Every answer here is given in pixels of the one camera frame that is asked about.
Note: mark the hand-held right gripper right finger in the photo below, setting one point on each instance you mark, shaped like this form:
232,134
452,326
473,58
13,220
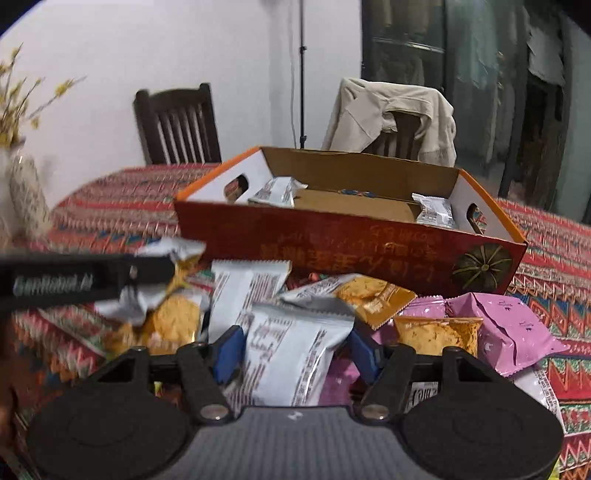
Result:
364,355

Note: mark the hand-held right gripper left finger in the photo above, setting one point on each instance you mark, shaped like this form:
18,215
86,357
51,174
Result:
228,353

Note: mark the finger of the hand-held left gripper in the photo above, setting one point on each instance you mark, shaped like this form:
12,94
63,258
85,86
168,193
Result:
152,270

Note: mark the yellow cracker snack packet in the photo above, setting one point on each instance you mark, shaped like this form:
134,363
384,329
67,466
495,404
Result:
178,318

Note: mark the silver white snack packet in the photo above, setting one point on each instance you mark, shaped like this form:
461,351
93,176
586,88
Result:
286,355

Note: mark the red cardboard box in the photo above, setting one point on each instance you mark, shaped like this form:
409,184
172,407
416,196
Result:
369,249

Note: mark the pink snack packet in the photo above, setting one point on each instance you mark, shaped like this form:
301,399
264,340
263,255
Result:
427,307
508,332
337,383

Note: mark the orange cracker snack packet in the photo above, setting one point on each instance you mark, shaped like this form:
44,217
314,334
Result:
434,334
369,295

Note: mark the white printed snack packet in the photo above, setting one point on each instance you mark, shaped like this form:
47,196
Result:
240,290
274,191
434,210
538,390

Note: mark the patterned red tablecloth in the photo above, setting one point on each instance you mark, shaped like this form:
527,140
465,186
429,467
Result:
115,207

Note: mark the floral patterned vase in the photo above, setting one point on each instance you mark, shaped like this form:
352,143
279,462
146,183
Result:
30,198

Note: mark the red snack packet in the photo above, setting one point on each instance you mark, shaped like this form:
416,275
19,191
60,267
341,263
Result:
314,277

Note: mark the dark wooden chair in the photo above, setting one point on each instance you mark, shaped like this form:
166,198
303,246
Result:
401,134
175,129

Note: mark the yellow flower branches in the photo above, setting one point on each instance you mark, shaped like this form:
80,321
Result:
18,106

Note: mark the beige jacket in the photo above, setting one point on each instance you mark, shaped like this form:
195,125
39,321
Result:
360,120

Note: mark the black tripod stand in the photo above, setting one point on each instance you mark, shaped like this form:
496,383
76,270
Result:
302,69

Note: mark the glass sliding door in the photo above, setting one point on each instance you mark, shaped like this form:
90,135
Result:
401,46

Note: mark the hanging white garment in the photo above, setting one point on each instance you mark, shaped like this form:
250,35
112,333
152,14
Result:
545,50

